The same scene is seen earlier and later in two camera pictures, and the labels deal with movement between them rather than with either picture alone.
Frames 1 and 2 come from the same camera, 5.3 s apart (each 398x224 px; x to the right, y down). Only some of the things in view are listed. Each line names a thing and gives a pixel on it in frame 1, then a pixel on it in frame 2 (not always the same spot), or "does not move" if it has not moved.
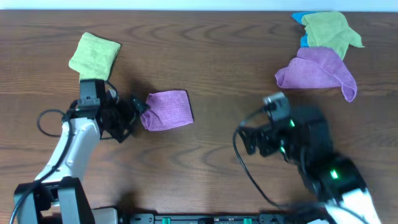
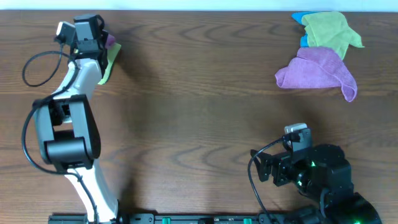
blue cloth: x=298 y=17 does not move
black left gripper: x=125 y=116 to x=104 y=52
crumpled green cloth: x=330 y=29 does not move
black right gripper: x=262 y=132 to x=280 y=163
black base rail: x=209 y=218 does not move
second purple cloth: x=318 y=67 does not move
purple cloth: x=167 y=109 to x=110 y=40
